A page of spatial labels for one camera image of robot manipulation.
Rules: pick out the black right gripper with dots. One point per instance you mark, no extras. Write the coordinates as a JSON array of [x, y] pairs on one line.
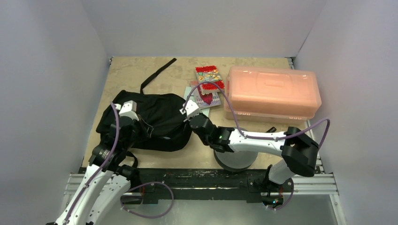
[[195, 121]]

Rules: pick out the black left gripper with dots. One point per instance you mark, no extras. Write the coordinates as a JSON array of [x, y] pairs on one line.
[[142, 134]]

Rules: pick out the black student backpack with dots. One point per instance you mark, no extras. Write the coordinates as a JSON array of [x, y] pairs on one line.
[[159, 114]]

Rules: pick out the red treehouse paperback book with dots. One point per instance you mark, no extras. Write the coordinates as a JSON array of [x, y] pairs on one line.
[[210, 74]]

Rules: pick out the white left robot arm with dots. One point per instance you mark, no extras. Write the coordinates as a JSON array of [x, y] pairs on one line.
[[111, 172]]

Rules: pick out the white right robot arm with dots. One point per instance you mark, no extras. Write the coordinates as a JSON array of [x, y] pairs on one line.
[[236, 150]]

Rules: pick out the white red castle book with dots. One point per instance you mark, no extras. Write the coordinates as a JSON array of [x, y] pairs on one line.
[[206, 100]]

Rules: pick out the grey thin notebook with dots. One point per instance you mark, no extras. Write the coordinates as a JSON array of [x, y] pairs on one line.
[[193, 96]]

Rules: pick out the grey filament spool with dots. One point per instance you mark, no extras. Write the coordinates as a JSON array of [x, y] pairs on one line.
[[235, 161]]

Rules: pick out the translucent pink plastic box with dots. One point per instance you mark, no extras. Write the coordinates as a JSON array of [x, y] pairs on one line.
[[271, 94]]

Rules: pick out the black green marker pen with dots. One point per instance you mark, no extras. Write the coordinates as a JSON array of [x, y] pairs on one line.
[[272, 130]]

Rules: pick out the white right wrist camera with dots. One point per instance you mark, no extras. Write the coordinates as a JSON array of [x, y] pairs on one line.
[[190, 109]]

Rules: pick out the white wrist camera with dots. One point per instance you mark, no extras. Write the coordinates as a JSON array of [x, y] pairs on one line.
[[128, 109], [190, 109]]

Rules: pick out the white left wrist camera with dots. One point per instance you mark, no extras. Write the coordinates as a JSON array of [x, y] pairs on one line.
[[128, 109]]

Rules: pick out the black metal base rail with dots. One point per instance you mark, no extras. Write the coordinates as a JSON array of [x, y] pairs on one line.
[[218, 184]]

